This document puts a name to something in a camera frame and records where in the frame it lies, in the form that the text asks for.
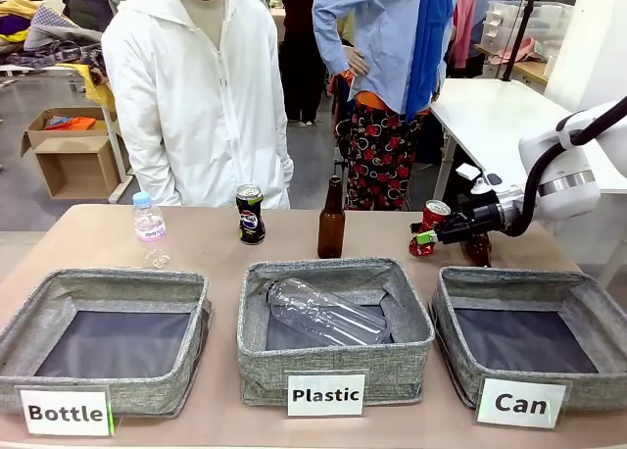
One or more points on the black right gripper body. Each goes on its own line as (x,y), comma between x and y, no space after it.
(472,221)

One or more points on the crushed red soda can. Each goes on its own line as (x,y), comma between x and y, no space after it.
(432,221)

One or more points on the brown glass beer bottle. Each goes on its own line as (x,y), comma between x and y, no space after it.
(479,253)
(331,228)

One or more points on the crushed black Pepsi can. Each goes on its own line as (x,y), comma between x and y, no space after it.
(250,218)

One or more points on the small pink-label plastic bottle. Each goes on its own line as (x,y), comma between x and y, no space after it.
(148,223)

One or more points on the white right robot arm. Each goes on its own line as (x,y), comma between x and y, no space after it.
(563,174)

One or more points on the grey fabric basket Can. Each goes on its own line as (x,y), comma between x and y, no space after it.
(455,321)

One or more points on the grey fabric basket Plastic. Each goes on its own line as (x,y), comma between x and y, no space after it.
(333,358)

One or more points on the white Can label sign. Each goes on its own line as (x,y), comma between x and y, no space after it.
(521,403)

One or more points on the grey fabric basket Bottle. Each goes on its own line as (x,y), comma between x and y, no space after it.
(98,385)

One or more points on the bare bystander hand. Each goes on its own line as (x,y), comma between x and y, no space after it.
(357,62)

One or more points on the white background table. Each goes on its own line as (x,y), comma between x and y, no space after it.
(490,111)

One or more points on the large clear plastic bottle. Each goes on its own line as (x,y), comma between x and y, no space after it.
(328,314)

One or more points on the wooden background desk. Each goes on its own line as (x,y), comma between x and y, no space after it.
(531,69)

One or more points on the white Plastic label sign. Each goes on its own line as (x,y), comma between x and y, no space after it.
(325,395)

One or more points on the person in pink top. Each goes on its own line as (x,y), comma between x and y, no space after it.
(465,22)

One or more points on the black stand pole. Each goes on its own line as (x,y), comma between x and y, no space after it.
(524,27)

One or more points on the person in blue shirt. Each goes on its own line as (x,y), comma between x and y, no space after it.
(387,37)

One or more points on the person in dark clothes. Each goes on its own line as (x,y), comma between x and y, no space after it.
(301,76)

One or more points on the clear plastic storage bins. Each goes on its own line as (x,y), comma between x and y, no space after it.
(529,22)

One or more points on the person in white coat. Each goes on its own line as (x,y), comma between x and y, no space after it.
(196,101)

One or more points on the empty cardboard box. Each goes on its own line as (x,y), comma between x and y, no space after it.
(73,169)

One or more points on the yellow cloth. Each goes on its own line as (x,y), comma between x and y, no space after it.
(98,91)

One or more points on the open cardboard box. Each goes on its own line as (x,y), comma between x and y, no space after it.
(54,135)

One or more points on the white Bottle label sign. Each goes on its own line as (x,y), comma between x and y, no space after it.
(64,413)

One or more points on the pile of colourful clothes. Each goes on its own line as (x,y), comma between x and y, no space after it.
(44,32)

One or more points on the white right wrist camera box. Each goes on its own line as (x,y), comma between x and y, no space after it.
(482,180)

